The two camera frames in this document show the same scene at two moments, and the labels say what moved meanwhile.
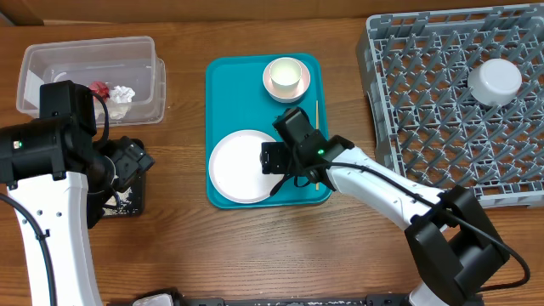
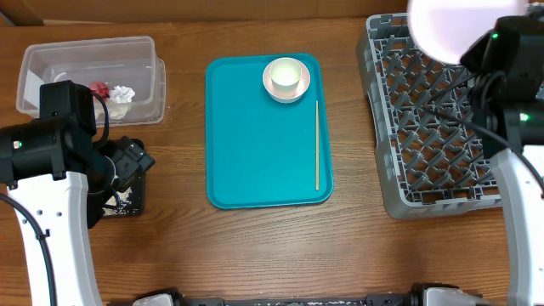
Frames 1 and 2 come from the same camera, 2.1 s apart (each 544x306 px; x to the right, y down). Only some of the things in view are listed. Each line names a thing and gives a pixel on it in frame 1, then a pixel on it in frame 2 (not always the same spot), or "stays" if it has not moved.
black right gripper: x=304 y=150 to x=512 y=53
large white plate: x=235 y=167 to x=445 y=31
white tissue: x=118 y=103 stays
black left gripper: x=131 y=156 stays
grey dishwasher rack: x=456 y=97 stays
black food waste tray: x=128 y=201 stays
